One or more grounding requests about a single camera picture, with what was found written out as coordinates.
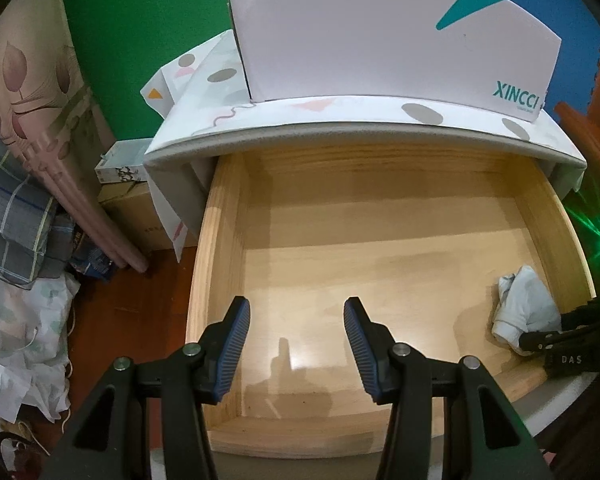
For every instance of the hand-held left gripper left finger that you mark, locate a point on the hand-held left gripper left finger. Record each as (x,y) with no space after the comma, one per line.
(232,345)

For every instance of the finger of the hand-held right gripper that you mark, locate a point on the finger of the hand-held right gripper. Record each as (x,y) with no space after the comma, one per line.
(560,342)
(587,316)

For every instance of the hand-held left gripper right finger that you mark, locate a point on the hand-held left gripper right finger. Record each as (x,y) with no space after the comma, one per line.
(362,345)

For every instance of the white underwear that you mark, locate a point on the white underwear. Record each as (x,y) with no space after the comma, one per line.
(525,305)

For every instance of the wooden drawer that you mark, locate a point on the wooden drawer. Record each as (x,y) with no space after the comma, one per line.
(355,240)

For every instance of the brown cardboard box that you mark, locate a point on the brown cardboard box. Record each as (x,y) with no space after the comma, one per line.
(140,220)

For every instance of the blue packet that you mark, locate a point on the blue packet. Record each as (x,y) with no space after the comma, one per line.
(92,260)

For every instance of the white floral plastic bag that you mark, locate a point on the white floral plastic bag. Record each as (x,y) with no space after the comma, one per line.
(30,310)

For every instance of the small pale teal box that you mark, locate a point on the small pale teal box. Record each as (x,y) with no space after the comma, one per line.
(120,160)

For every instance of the crumpled white plastic bag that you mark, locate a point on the crumpled white plastic bag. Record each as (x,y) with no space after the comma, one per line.
(10,380)

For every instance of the grey plaid bedding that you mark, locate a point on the grey plaid bedding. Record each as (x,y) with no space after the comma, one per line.
(10,210)

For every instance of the white patterned cover cloth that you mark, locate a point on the white patterned cover cloth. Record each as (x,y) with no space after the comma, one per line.
(220,85)

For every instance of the white cardboard box teal print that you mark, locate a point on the white cardboard box teal print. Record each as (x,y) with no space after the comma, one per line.
(355,25)

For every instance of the pink floral rolled mat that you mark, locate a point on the pink floral rolled mat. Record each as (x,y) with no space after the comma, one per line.
(35,75)

